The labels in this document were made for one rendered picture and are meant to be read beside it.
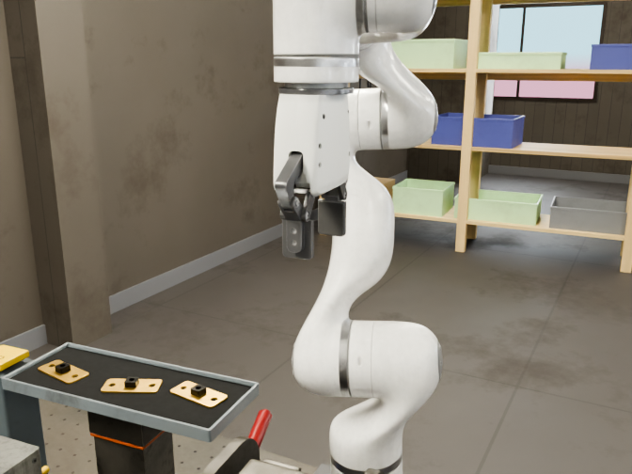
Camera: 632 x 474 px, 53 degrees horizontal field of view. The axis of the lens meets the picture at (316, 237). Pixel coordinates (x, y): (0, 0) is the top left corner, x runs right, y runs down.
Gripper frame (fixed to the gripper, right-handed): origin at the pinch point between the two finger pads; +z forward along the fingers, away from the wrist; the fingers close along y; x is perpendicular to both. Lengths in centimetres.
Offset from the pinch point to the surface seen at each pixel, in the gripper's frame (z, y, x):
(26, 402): 37, -9, -56
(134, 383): 27.7, -7.4, -32.1
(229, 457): 25.9, 5.2, -8.5
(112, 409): 28.7, -1.6, -31.3
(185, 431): 29.1, -1.6, -19.3
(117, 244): 99, -263, -253
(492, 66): -14, -489, -49
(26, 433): 43, -8, -56
